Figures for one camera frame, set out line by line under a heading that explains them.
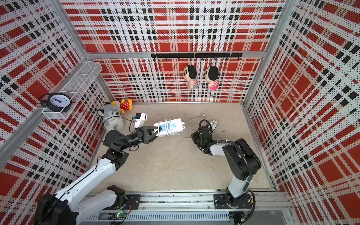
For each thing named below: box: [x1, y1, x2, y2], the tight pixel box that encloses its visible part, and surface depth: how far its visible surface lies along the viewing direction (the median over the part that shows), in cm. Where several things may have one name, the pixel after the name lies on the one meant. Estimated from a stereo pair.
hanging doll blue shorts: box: [182, 65, 199, 90], surface depth 97 cm
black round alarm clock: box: [39, 92, 73, 113], surface depth 65 cm
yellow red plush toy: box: [110, 98, 133, 114], surface depth 117 cm
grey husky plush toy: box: [97, 101, 126, 131], surface depth 95 cm
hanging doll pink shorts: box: [204, 65, 219, 90], surface depth 97 cm
